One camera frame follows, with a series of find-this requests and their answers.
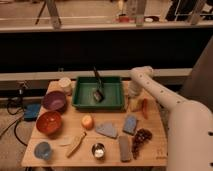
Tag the black spatula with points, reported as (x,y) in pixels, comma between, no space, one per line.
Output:
(98,93)

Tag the red bowl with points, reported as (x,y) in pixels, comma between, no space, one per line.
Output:
(49,122)

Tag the grey blue triangular sponge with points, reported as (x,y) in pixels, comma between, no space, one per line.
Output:
(106,129)

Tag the apple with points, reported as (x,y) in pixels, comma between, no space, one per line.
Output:
(87,122)

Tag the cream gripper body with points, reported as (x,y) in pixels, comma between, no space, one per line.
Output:
(135,104)

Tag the small metal cup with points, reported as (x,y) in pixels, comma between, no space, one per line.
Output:
(98,150)

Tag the purple bowl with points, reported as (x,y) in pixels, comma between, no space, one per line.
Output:
(54,100)

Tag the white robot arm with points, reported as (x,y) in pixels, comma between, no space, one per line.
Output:
(190,124)

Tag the blue cup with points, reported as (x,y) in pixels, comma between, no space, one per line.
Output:
(43,151)

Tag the blue rectangular sponge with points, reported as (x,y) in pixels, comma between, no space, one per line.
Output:
(130,124)

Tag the grey brown long block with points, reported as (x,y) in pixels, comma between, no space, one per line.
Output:
(124,147)

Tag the blue box on floor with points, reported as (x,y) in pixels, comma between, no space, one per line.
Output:
(31,112)

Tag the white paper cup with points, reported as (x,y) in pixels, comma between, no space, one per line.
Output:
(66,85)

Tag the dark grape bunch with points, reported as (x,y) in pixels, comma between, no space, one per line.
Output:
(140,138)

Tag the wooden spoon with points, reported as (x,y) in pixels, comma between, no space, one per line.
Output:
(75,143)

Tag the beige plastic spoon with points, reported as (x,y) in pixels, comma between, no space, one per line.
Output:
(66,141)

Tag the green plastic tray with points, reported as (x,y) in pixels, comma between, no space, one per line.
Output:
(89,95)

